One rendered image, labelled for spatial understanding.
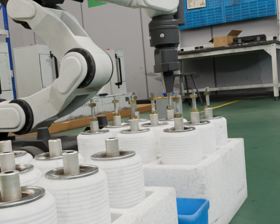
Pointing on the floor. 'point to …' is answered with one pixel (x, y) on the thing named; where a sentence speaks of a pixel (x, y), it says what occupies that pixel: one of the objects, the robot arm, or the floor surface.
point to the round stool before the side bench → (187, 85)
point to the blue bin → (192, 210)
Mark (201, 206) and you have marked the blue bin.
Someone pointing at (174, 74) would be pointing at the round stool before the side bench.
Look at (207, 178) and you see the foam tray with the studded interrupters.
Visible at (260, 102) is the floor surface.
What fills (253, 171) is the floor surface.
